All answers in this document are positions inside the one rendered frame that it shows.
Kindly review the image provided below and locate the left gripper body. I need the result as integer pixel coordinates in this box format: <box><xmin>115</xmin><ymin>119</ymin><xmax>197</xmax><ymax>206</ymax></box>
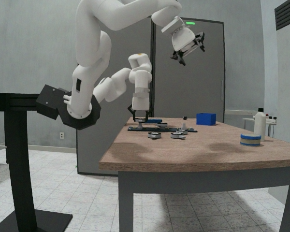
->
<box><xmin>132</xmin><ymin>97</ymin><xmax>149</xmax><ymax>111</ymax></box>

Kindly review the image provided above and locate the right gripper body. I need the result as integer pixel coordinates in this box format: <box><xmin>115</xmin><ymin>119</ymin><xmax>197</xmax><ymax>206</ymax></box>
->
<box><xmin>172</xmin><ymin>28</ymin><xmax>198</xmax><ymax>57</ymax></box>

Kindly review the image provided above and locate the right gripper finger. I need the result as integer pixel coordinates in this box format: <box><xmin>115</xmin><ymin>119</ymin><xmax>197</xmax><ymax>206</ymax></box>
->
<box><xmin>169</xmin><ymin>50</ymin><xmax>186</xmax><ymax>66</ymax></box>
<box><xmin>193</xmin><ymin>32</ymin><xmax>205</xmax><ymax>52</ymax></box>

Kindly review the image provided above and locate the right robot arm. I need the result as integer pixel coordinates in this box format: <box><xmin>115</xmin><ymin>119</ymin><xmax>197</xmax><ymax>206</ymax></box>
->
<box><xmin>63</xmin><ymin>0</ymin><xmax>190</xmax><ymax>119</ymax></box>

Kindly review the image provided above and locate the blue box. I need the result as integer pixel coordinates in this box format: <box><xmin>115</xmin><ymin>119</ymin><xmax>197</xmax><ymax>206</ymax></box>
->
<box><xmin>196</xmin><ymin>113</ymin><xmax>216</xmax><ymax>126</ymax></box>

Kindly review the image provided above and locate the white plastic bottle with black cap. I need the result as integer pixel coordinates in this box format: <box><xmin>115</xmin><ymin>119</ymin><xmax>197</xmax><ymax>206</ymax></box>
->
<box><xmin>254</xmin><ymin>108</ymin><xmax>266</xmax><ymax>142</ymax></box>

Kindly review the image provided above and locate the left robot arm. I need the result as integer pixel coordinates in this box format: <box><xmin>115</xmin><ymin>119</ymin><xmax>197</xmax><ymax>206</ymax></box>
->
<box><xmin>93</xmin><ymin>54</ymin><xmax>152</xmax><ymax>103</ymax></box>

